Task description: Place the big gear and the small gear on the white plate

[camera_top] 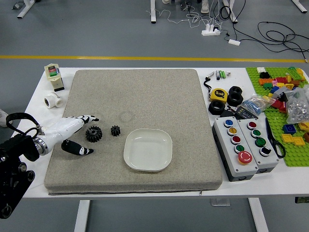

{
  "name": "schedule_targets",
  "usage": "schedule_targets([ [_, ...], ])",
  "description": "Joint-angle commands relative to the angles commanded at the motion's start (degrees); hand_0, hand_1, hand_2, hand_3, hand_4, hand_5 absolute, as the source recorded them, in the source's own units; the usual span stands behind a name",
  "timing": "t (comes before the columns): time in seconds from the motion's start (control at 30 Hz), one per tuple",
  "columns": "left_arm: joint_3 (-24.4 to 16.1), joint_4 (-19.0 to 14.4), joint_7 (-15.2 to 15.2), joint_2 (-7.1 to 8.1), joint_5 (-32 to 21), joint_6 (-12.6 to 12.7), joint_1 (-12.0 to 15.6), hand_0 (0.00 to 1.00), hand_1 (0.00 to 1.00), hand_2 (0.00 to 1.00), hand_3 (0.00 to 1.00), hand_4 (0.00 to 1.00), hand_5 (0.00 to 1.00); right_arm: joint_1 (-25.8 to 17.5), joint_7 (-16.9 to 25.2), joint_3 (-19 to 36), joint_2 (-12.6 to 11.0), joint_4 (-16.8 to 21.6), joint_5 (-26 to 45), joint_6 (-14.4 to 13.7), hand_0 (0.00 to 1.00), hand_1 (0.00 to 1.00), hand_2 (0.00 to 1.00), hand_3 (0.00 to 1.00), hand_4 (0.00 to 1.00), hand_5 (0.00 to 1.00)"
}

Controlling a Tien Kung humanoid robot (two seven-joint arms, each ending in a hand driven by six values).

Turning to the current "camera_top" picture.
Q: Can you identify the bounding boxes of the orange toy brick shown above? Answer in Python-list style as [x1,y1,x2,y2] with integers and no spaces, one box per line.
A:
[258,77,275,86]

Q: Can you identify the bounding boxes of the long green toy brick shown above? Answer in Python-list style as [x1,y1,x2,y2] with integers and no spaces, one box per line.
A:
[287,67,300,79]

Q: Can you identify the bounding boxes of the beige switch box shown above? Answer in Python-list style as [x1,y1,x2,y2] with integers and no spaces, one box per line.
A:
[44,63,65,92]

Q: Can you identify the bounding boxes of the white square plate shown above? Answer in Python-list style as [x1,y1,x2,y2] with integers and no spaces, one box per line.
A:
[123,129,173,173]

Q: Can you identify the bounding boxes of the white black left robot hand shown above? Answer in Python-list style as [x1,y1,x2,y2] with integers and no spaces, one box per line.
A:
[36,114,100,158]

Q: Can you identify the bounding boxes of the grey-brown mat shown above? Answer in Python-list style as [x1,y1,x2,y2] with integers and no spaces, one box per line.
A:
[44,68,223,195]

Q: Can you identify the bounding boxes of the white power strip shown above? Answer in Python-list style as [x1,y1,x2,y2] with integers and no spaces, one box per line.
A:
[201,24,222,37]

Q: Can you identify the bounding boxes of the long looped black cable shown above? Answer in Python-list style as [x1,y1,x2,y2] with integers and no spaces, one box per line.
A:
[257,21,309,61]

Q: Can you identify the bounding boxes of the white pipe tee fitting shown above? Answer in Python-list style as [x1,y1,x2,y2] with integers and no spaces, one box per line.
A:
[43,91,64,110]

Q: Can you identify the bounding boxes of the grey bracket under table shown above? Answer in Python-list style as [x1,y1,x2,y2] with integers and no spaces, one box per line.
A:
[210,198,231,207]

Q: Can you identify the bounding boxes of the black device with display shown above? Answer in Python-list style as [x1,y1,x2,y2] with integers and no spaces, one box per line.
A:
[235,106,259,120]

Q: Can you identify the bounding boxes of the yellow tape measure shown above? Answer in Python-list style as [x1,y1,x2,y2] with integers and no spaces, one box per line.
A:
[209,87,228,102]

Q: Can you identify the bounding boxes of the grey five-button control box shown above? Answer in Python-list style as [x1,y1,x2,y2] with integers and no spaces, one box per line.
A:
[211,116,259,182]

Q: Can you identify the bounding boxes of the silver stick with black lanyard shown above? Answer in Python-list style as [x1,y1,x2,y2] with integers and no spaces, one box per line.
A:
[204,72,216,98]

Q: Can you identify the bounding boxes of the small black gear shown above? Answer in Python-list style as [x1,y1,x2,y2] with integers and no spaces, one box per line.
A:
[110,125,122,138]

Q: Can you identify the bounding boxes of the black flat holder with wires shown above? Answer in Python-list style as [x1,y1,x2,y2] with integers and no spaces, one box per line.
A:
[220,108,239,119]

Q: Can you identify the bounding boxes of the red toy brick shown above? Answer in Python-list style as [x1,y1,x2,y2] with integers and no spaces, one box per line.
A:
[272,100,287,111]

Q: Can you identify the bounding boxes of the bag of silver metal parts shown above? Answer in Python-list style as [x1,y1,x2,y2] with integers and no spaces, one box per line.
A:
[284,84,309,124]

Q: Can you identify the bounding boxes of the green brick baseplate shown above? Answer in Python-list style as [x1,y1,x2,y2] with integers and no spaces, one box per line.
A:
[245,66,309,167]

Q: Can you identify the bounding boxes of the grey four-button control box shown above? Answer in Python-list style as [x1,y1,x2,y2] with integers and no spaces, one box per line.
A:
[238,117,280,174]

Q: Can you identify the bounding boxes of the bag of blue-white parts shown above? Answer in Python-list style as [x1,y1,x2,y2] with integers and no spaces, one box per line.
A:
[238,94,271,117]

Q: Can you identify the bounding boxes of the black cable to adapter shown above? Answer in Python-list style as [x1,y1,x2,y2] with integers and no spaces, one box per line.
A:
[218,0,247,42]

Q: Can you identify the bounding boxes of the black-handled scissors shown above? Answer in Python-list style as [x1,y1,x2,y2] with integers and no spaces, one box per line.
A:
[265,117,286,159]

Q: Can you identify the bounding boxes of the big black gear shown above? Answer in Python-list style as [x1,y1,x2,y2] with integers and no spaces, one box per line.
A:
[85,126,103,144]

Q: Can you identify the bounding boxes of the white tangled cable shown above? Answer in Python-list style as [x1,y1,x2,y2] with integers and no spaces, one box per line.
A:
[145,1,225,29]

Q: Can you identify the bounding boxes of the white background table leg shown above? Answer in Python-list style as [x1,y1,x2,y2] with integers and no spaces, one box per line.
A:
[16,0,36,19]
[223,0,239,24]
[150,0,160,24]
[291,0,309,14]

